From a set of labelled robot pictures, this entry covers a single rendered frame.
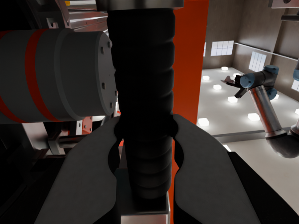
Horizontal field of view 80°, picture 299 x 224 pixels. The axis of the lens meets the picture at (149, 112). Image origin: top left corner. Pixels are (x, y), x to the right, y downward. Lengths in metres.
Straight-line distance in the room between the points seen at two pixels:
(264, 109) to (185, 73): 0.51
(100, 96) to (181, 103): 0.59
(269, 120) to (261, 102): 0.10
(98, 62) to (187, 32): 0.52
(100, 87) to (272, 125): 0.97
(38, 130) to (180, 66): 0.54
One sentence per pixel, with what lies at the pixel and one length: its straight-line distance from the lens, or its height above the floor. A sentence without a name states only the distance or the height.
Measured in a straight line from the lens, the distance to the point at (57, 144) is 0.42.
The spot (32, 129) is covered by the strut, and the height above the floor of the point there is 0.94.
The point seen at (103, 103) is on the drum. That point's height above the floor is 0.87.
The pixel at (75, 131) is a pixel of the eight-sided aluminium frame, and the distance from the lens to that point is 0.54.
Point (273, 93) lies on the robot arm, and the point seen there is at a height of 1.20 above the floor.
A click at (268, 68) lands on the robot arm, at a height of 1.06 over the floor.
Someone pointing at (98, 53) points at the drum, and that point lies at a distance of 0.25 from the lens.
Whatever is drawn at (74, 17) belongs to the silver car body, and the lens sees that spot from 0.92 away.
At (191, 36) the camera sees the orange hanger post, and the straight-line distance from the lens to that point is 0.73.
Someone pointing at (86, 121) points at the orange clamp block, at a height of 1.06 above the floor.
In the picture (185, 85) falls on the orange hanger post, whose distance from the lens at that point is 0.77.
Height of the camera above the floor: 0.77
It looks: 29 degrees up
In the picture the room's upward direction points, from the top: 177 degrees clockwise
